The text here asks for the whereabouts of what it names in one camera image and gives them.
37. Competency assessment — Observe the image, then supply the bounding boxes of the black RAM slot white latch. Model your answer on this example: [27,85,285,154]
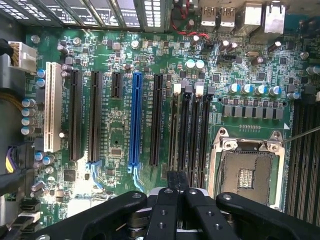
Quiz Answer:
[167,83,182,173]
[187,81,205,188]

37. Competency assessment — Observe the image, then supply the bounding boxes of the long black expansion slot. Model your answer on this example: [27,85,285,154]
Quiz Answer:
[149,73,165,167]
[68,69,83,162]
[87,70,103,163]

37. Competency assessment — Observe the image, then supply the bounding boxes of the blue expansion slot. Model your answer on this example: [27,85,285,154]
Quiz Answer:
[127,71,144,174]

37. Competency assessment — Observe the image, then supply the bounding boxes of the short black expansion slot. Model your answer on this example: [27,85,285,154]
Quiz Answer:
[110,71,124,99]

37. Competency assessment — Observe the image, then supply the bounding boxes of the white PCI expansion slot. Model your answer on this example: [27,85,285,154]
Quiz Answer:
[43,61,63,153]

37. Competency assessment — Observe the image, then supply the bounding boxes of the metal CPU socket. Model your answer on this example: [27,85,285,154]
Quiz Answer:
[206,126,286,212]

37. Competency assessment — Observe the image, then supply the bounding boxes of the green motherboard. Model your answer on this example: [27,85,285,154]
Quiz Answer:
[23,24,320,226]

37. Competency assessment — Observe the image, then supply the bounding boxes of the thin metal locking lever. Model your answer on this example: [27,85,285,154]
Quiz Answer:
[280,126,320,145]

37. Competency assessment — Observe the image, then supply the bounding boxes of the black SATA port block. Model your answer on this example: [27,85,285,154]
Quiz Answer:
[17,200,43,234]

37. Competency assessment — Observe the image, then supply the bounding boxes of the silver rear port block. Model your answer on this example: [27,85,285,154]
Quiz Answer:
[231,1,264,37]

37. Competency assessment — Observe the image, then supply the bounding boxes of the silver USB port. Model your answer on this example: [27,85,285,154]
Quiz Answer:
[200,6,217,28]
[218,6,236,28]

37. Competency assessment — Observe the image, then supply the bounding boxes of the silver ethernet port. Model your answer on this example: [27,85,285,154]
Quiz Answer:
[262,3,286,35]

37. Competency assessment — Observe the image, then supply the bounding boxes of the white power connector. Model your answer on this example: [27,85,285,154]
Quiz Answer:
[8,41,38,75]

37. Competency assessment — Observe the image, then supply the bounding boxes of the thick black cable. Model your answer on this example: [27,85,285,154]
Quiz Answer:
[0,166,35,195]

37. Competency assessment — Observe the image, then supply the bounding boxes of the purple and yellow wire plug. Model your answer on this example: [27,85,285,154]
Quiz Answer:
[4,145,20,174]

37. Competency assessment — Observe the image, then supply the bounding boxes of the red and black wire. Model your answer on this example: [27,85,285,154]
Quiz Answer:
[170,0,210,40]

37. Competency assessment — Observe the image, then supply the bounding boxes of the yellow and black wire bundle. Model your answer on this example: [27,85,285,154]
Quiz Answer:
[0,90,27,107]

